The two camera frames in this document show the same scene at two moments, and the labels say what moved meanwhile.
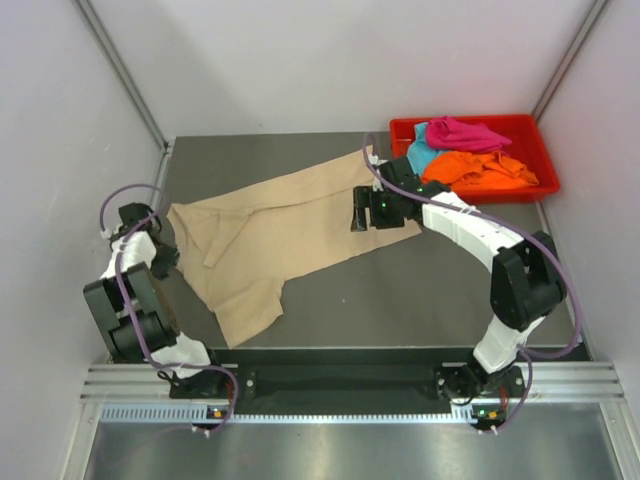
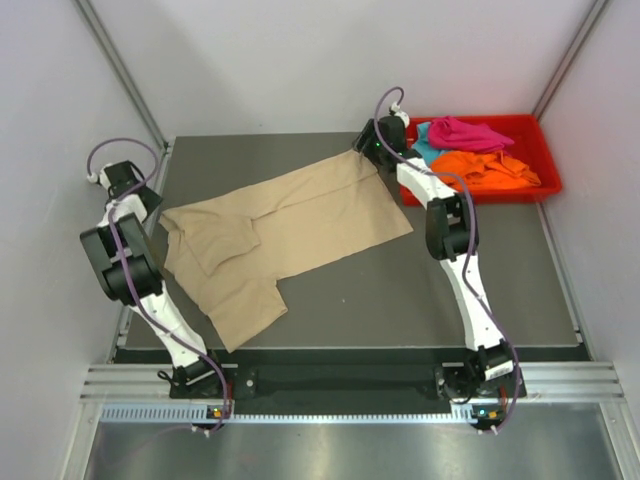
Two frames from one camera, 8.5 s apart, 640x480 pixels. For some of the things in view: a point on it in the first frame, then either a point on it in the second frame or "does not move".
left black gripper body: (164, 260) → (154, 198)
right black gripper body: (384, 212) → (374, 145)
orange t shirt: (482, 171) does not move
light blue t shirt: (419, 153) does not move
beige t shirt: (237, 247) does not move
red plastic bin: (528, 147) does not move
